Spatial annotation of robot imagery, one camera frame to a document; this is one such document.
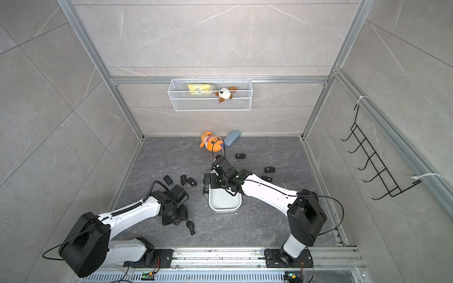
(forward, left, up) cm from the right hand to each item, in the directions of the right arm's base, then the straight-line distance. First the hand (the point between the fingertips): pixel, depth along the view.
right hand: (212, 180), depth 83 cm
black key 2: (+6, +13, -12) cm, 18 cm away
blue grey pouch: (+38, -10, -9) cm, 40 cm away
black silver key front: (-17, +10, -13) cm, 24 cm away
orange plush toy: (+29, +1, -6) cm, 30 cm away
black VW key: (+9, +18, -13) cm, 24 cm away
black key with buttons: (+1, +4, -12) cm, 13 cm away
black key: (+14, -32, -13) cm, 37 cm away
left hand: (-12, +15, -13) cm, 23 cm away
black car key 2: (+8, +27, -13) cm, 31 cm away
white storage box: (-4, -4, -13) cm, 14 cm away
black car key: (+24, -15, -12) cm, 31 cm away
